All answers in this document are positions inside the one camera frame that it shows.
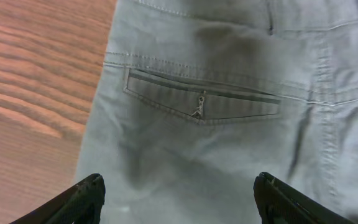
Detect grey shorts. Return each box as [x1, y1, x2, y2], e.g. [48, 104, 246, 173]
[76, 0, 358, 223]

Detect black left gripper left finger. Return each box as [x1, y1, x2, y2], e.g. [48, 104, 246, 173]
[12, 174, 106, 224]

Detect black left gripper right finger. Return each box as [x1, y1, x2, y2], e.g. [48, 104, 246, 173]
[253, 172, 354, 224]

